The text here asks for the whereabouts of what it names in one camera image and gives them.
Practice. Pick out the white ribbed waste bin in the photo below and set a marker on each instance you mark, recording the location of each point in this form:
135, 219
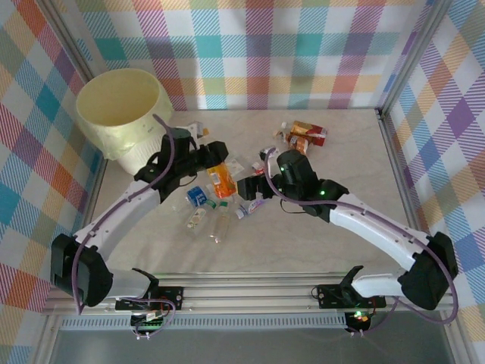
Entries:
132, 155

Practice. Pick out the cream waste bin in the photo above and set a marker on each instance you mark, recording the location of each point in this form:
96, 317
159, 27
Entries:
113, 102

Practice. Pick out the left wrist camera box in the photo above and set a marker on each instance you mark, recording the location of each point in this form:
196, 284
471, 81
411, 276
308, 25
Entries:
198, 128

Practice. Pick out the aluminium table side rail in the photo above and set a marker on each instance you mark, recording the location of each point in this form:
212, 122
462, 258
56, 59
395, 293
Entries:
394, 159
96, 186

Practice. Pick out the clear bottle green cap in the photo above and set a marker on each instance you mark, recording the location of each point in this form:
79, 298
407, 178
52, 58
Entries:
221, 225

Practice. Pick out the clear bottle blue label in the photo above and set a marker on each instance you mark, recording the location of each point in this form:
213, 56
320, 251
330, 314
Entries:
196, 195

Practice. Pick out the bottle brown orange label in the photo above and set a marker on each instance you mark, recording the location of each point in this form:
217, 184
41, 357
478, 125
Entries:
297, 142

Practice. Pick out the aluminium base rail beam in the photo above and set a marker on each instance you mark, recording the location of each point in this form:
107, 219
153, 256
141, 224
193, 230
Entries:
246, 295

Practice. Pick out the orange juice pouch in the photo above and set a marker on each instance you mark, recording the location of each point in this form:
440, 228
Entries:
223, 182

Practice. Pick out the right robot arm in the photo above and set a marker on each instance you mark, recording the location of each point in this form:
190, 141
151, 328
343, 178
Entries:
371, 227

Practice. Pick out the clear bottle purple label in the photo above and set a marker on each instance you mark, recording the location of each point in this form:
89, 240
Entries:
250, 207

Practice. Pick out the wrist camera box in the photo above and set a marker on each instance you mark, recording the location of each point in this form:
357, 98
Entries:
198, 128
270, 151

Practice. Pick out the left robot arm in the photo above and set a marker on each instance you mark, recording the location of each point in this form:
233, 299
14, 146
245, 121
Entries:
113, 216

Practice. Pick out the square clear bottle white label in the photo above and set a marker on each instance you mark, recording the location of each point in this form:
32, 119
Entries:
236, 167

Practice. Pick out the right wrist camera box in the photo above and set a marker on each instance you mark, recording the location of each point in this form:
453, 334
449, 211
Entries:
270, 151

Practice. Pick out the aluminium frame post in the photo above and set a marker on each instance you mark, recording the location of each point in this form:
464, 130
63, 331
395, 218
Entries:
71, 34
413, 57
453, 341
44, 341

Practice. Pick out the clear bottle white cap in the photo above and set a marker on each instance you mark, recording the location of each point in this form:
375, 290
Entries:
257, 167

